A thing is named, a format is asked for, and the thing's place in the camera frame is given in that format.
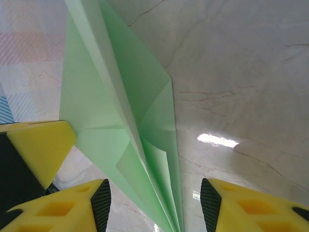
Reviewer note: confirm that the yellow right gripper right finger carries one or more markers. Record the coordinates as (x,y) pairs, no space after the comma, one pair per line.
(253,210)

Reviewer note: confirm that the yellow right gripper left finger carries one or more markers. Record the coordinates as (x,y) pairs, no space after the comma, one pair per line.
(60,212)

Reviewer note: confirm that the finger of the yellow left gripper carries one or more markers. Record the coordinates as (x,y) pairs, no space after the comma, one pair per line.
(41,145)

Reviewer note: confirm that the light green paper sheet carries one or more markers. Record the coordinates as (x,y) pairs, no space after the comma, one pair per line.
(96,96)

